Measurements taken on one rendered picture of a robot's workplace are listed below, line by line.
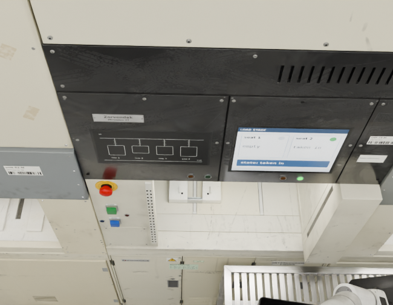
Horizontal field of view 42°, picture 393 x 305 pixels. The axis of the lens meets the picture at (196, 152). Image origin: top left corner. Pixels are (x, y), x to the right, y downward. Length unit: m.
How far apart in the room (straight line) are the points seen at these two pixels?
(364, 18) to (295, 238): 1.18
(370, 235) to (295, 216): 0.31
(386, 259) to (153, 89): 1.35
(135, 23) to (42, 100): 0.34
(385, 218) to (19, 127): 1.20
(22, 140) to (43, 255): 0.83
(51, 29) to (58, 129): 0.35
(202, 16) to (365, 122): 0.53
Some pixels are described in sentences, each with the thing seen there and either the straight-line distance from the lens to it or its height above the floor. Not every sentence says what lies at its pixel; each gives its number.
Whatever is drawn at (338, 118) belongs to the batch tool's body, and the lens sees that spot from 1.30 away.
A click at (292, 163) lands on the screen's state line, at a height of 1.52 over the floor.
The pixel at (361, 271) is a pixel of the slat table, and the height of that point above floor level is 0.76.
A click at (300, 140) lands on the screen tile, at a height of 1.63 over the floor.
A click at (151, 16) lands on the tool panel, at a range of 1.01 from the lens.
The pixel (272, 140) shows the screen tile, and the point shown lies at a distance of 1.34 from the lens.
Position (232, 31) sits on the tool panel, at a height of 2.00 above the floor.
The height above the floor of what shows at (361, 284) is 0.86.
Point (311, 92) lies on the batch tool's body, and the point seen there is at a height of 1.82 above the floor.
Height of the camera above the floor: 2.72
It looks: 57 degrees down
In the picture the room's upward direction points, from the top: 3 degrees clockwise
